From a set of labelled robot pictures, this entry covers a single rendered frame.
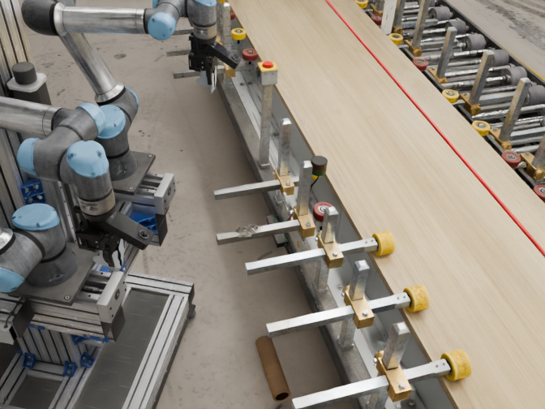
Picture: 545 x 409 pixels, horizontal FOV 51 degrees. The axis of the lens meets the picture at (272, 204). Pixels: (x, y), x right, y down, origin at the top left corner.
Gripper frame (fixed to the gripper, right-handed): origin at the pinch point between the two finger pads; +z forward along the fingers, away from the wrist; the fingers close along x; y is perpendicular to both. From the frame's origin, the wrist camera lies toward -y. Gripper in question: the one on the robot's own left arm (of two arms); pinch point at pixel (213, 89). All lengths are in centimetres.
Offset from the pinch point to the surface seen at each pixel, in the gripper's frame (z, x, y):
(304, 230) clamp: 46, 16, -38
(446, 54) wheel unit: 35, -119, -92
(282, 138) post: 26.0, -13.1, -23.5
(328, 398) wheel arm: 36, 87, -55
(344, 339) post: 56, 53, -58
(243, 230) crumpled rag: 45, 21, -16
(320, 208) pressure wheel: 41, 6, -43
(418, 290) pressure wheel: 34, 46, -78
